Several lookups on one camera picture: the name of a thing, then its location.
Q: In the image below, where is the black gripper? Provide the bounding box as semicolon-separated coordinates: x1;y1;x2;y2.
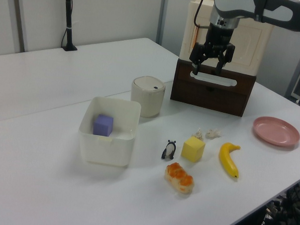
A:
188;21;237;77

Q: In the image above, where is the white plastic box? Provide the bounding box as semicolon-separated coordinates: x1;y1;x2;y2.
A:
77;96;142;169

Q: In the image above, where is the cream plastic cabinet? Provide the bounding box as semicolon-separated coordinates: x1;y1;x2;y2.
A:
178;0;274;78

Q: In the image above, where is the brown wooden drawer cabinet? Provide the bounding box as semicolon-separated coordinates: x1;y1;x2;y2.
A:
169;58;257;118

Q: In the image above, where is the small crumpled beige piece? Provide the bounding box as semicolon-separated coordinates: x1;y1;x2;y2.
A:
194;128;205;141
204;128;222;140

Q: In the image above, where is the cream small lidded bin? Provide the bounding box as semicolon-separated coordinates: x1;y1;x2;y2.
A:
129;75;167;118

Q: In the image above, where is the yellow cube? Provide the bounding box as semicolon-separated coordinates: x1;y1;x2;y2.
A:
180;136;206;163

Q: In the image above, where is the pink plate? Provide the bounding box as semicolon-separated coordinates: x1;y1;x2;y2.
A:
252;115;300;148

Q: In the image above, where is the yellow toy banana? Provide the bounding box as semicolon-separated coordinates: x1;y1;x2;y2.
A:
217;141;241;182

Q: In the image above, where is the panda figurine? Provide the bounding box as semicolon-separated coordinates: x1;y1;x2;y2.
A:
161;139;177;161

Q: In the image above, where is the toy bread with orange glaze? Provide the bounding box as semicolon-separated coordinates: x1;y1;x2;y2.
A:
164;161;196;195

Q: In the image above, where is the purple cube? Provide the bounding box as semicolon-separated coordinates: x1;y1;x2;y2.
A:
93;114;114;137

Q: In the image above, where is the black pole stand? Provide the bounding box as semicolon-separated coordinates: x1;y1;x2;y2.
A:
61;0;80;52

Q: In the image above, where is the black netted chair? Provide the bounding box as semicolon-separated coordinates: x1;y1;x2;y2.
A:
259;181;300;225

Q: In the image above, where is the white drawer handle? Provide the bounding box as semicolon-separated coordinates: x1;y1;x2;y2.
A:
189;70;238;88

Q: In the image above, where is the orange cabinet handle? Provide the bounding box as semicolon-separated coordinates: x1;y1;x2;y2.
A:
191;24;200;49

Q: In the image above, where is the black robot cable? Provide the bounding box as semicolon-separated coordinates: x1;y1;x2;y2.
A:
193;0;211;30

